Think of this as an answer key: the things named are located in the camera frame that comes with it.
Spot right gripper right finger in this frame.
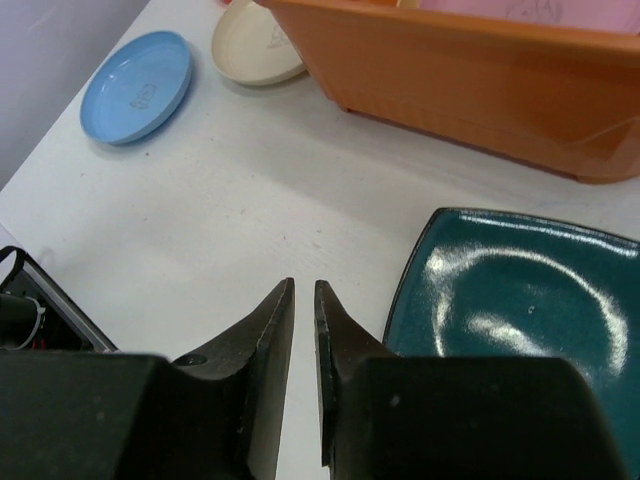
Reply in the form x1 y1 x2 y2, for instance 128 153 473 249
314 280 400 470

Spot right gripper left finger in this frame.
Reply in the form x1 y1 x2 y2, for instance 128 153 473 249
172 278 295 479

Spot cream round plate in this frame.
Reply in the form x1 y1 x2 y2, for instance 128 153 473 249
211 1 306 87

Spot pink round plate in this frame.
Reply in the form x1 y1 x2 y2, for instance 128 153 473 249
416 0 639 35

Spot orange plastic bin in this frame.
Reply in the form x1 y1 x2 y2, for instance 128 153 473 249
267 1 639 184

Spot teal square plate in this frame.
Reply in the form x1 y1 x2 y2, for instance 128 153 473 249
382 207 640 426

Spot blue round plate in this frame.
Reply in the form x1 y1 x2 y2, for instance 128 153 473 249
80 31 194 145

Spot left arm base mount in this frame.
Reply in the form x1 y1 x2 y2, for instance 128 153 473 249
1 246 118 353

